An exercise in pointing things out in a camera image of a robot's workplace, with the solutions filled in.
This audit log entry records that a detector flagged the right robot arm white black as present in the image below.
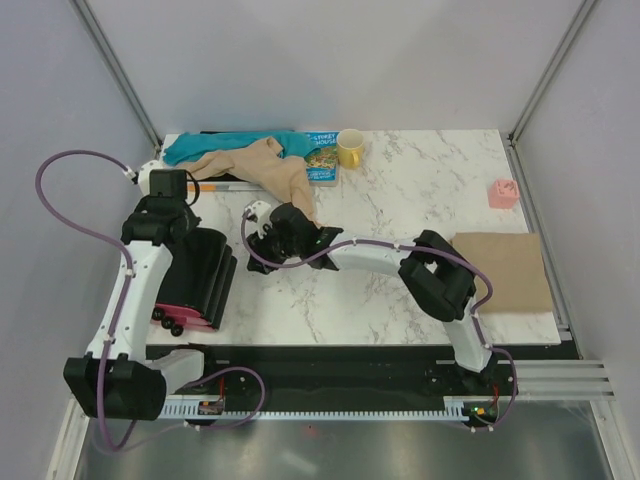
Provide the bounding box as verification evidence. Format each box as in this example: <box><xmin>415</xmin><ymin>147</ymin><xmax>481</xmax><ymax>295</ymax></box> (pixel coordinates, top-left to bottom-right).
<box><xmin>241</xmin><ymin>201</ymin><xmax>494</xmax><ymax>394</ymax></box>

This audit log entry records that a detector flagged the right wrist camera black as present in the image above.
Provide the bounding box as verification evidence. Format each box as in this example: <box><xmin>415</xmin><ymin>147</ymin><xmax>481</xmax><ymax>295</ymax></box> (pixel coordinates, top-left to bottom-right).
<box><xmin>269</xmin><ymin>203</ymin><xmax>316</xmax><ymax>237</ymax></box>

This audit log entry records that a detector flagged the aluminium frame rail right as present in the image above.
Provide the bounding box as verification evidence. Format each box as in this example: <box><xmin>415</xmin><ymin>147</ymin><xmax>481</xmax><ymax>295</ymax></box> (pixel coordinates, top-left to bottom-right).
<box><xmin>504</xmin><ymin>0</ymin><xmax>601</xmax><ymax>146</ymax></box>

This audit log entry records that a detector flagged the purple cable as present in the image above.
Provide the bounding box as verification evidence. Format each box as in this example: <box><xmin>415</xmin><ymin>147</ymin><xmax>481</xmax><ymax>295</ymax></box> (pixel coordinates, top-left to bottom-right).
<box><xmin>37</xmin><ymin>148</ymin><xmax>269</xmax><ymax>451</ymax></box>
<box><xmin>241</xmin><ymin>209</ymin><xmax>521</xmax><ymax>434</ymax></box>

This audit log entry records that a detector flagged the aluminium frame rail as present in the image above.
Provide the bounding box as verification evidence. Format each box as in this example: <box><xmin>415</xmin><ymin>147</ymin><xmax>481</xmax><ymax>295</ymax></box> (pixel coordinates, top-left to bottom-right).
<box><xmin>504</xmin><ymin>0</ymin><xmax>601</xmax><ymax>146</ymax></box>
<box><xmin>69</xmin><ymin>0</ymin><xmax>162</xmax><ymax>153</ymax></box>

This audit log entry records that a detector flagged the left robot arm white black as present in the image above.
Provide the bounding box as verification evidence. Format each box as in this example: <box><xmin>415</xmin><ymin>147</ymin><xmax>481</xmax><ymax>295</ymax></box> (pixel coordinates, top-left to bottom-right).
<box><xmin>63</xmin><ymin>195</ymin><xmax>220</xmax><ymax>421</ymax></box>

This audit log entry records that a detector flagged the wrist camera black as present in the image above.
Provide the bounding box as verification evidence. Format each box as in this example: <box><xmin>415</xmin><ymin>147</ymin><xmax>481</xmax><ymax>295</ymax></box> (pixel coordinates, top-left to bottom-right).
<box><xmin>149</xmin><ymin>169</ymin><xmax>188</xmax><ymax>200</ymax></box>
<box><xmin>269</xmin><ymin>203</ymin><xmax>316</xmax><ymax>237</ymax></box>

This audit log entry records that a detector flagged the black orange-edged notebook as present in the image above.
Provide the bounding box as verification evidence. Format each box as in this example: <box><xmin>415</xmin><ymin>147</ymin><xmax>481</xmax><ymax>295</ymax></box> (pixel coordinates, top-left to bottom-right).
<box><xmin>187</xmin><ymin>130</ymin><xmax>296</xmax><ymax>194</ymax></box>

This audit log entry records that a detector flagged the aluminium frame rail left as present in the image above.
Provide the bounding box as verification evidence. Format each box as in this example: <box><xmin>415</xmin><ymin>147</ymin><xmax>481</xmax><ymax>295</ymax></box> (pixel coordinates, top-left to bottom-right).
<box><xmin>69</xmin><ymin>0</ymin><xmax>162</xmax><ymax>153</ymax></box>

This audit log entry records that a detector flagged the yellow mug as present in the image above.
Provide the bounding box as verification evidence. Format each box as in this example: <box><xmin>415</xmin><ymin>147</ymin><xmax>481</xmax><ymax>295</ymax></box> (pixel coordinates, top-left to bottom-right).
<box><xmin>336</xmin><ymin>129</ymin><xmax>364</xmax><ymax>169</ymax></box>

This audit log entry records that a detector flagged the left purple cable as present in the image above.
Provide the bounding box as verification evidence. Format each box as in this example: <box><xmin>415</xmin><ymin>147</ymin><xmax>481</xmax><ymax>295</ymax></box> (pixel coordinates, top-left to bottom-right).
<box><xmin>37</xmin><ymin>148</ymin><xmax>269</xmax><ymax>451</ymax></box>

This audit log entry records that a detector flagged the folded tan t shirt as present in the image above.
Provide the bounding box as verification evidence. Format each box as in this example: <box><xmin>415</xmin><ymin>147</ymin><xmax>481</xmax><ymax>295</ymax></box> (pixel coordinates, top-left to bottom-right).
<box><xmin>451</xmin><ymin>232</ymin><xmax>553</xmax><ymax>314</ymax></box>

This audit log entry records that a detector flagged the black base rail with cable tray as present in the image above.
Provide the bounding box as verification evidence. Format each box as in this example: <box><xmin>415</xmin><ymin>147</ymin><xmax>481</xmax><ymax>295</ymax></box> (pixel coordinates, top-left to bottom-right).
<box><xmin>89</xmin><ymin>342</ymin><xmax>521</xmax><ymax>434</ymax></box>

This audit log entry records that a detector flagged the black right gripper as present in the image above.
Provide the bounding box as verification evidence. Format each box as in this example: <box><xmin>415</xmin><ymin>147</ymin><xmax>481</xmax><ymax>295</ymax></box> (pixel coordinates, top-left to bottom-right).
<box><xmin>245</xmin><ymin>224</ymin><xmax>301</xmax><ymax>278</ymax></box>

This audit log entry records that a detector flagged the blue treehouse book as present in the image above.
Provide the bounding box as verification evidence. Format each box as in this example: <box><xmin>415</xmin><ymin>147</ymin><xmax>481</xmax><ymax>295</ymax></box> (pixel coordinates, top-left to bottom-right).
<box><xmin>305</xmin><ymin>131</ymin><xmax>339</xmax><ymax>187</ymax></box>

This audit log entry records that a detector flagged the pink cube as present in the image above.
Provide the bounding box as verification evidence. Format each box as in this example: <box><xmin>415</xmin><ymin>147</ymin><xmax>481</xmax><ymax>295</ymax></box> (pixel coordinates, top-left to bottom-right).
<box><xmin>488</xmin><ymin>179</ymin><xmax>520</xmax><ymax>210</ymax></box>

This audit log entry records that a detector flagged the black drawer organiser with pink fronts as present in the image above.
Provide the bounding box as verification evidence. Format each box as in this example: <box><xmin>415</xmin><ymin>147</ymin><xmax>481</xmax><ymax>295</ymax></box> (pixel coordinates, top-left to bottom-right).
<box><xmin>151</xmin><ymin>227</ymin><xmax>237</xmax><ymax>337</ymax></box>

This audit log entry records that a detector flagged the beige t shirt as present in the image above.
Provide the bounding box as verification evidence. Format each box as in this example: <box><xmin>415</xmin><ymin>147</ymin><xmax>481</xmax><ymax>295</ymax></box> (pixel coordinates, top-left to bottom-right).
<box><xmin>181</xmin><ymin>136</ymin><xmax>316</xmax><ymax>222</ymax></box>

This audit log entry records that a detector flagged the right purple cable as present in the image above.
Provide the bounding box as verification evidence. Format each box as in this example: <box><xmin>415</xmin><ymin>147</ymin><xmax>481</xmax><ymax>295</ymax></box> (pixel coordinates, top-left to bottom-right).
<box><xmin>241</xmin><ymin>209</ymin><xmax>521</xmax><ymax>434</ymax></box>

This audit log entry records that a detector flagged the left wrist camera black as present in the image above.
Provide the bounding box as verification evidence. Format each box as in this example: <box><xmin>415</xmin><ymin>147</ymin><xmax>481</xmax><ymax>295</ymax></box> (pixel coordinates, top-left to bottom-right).
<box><xmin>149</xmin><ymin>169</ymin><xmax>188</xmax><ymax>200</ymax></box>

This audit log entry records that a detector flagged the teal t shirt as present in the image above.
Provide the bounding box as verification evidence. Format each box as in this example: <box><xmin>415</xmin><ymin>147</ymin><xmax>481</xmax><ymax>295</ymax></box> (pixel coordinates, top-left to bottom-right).
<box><xmin>163</xmin><ymin>130</ymin><xmax>318</xmax><ymax>167</ymax></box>

